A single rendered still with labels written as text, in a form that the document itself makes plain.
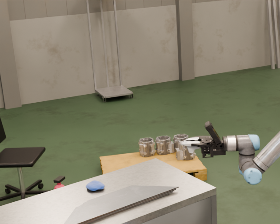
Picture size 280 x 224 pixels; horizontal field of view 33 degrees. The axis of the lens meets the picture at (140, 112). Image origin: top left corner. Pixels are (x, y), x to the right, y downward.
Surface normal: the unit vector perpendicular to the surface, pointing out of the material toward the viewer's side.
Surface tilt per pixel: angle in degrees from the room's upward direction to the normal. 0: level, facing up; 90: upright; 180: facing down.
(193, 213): 90
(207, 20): 90
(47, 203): 0
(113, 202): 0
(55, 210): 0
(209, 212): 90
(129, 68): 90
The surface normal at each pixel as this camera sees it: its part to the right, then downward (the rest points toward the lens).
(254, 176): -0.06, 0.28
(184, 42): 0.39, 0.23
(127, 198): -0.07, -0.96
